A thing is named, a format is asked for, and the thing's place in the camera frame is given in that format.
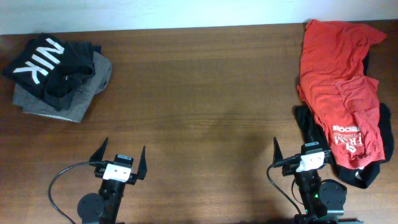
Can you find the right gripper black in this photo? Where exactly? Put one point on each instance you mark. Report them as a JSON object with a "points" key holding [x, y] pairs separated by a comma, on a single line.
{"points": [[277, 157]]}

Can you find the black crumpled garment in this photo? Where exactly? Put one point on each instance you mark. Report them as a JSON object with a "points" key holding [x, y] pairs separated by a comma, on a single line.
{"points": [[342, 112]]}

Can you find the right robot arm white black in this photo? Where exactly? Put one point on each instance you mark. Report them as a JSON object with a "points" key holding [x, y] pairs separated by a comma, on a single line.
{"points": [[323, 200]]}

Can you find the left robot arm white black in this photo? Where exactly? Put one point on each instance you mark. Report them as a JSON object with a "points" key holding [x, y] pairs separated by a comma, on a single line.
{"points": [[103, 207]]}

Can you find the grey folded garment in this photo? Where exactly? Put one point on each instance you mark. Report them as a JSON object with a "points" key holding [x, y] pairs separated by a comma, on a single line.
{"points": [[81, 99]]}

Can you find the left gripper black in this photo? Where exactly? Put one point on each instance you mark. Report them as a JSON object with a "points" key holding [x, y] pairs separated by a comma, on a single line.
{"points": [[141, 172]]}

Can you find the black shirt white letters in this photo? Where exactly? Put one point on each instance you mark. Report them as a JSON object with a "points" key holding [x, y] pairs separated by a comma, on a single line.
{"points": [[32, 68]]}

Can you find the dark folded garment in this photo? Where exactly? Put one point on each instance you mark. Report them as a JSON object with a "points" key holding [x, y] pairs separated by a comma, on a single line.
{"points": [[75, 68]]}

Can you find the red printed t-shirt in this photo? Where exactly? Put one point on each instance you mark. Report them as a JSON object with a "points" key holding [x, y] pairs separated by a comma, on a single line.
{"points": [[338, 36]]}

